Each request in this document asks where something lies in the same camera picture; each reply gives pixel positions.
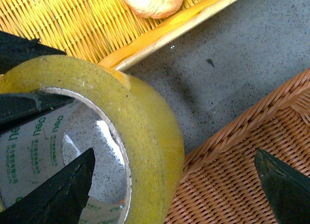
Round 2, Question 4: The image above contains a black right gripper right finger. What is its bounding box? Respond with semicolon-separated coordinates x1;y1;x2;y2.
254;149;310;224

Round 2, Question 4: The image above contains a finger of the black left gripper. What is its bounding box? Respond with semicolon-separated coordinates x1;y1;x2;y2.
0;92;74;127
0;31;66;74

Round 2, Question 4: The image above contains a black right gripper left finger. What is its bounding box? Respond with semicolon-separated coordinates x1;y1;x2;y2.
0;148;95;224

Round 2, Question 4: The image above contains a yellow packing tape roll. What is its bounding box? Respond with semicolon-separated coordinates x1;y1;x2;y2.
0;55;184;224

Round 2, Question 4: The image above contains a brown wicker basket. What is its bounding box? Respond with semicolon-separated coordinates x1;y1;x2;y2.
165;70;310;224

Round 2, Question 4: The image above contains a yellow woven basket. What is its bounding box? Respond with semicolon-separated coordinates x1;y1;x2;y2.
0;0;237;71

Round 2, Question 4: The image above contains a toy bread roll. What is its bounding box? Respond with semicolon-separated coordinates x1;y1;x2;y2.
123;0;183;19

